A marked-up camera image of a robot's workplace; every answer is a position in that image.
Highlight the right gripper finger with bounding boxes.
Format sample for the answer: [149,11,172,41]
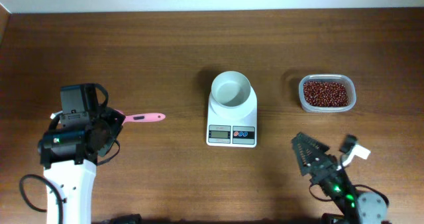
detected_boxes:
[291,133,329,176]
[339,135,358,154]

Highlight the pink measuring scoop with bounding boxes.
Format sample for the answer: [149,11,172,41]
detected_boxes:
[124,113,166,123]

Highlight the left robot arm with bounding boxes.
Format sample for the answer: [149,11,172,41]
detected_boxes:
[38,84,125,223]

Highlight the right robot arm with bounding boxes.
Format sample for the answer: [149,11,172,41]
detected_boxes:
[291,133,390,224]

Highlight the white digital kitchen scale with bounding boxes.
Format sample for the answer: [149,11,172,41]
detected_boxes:
[206,87,258,148]

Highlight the clear plastic bean container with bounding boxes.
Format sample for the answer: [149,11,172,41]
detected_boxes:
[298,74,356,113]

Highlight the red beans in container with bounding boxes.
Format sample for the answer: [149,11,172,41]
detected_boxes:
[303,82,348,107]

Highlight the white round bowl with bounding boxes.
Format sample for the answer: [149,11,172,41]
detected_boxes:
[211,71,251,107]

